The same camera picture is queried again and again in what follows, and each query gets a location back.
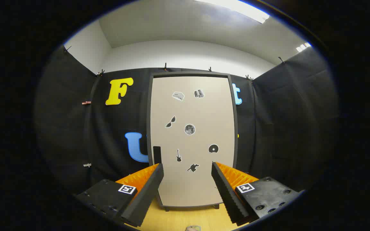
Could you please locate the dark grey cabinet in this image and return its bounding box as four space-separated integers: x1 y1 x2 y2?
146 71 239 211

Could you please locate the black backdrop cloth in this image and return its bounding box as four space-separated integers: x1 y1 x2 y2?
34 45 339 196

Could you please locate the beige cabinet door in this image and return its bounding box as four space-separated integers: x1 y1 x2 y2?
150 76 236 207

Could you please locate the long ceiling light panel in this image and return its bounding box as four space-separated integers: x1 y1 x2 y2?
193 0 270 24

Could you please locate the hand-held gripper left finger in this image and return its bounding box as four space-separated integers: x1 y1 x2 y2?
75 163 165 227

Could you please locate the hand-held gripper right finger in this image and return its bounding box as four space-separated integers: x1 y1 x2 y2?
211 161 302 226

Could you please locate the black door handle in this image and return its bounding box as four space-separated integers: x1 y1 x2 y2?
153 146 162 165

